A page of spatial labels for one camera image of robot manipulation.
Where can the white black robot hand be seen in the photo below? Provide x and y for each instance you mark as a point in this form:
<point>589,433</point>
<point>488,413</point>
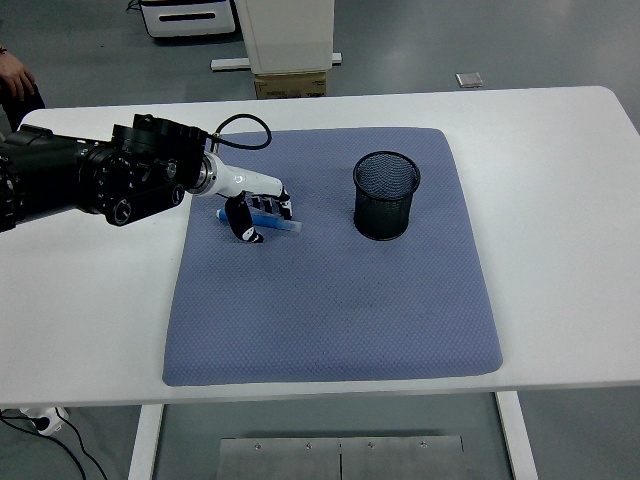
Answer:
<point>240,184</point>

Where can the blue marker with clear cap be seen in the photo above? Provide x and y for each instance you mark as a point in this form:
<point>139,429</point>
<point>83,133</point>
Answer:
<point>280,224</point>

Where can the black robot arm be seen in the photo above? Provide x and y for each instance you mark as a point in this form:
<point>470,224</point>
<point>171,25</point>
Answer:
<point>75,175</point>

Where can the black mesh pen holder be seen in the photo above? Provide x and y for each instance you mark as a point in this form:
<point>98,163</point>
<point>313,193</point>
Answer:
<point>385,215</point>

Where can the person's hand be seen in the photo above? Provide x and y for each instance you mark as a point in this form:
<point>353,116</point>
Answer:
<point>17,75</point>

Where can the brown cardboard box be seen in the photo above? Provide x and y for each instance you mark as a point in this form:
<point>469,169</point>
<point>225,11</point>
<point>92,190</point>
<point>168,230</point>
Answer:
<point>290,86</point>

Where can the white base bar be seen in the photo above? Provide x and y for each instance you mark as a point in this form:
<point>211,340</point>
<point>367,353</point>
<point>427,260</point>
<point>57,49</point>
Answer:
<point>227,63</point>

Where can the blue-grey textured mat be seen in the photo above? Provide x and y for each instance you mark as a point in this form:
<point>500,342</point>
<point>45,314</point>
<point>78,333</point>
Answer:
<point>325,300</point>

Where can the tall white cabinet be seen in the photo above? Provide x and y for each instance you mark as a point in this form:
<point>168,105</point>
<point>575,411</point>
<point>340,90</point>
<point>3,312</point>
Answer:
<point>290,35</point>

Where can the white box with black slot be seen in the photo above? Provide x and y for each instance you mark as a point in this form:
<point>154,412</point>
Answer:
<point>190,22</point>

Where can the person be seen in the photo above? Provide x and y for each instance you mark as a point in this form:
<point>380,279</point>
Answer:
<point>25,107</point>

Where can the small grey floor plate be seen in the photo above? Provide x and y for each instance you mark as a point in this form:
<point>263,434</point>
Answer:
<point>469,80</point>

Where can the white table leg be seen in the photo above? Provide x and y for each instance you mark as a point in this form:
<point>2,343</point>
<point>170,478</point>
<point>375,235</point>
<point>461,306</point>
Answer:
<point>517,440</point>
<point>145,445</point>

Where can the white power strip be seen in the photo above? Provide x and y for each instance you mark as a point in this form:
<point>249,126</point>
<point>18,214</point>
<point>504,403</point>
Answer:
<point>50,417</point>

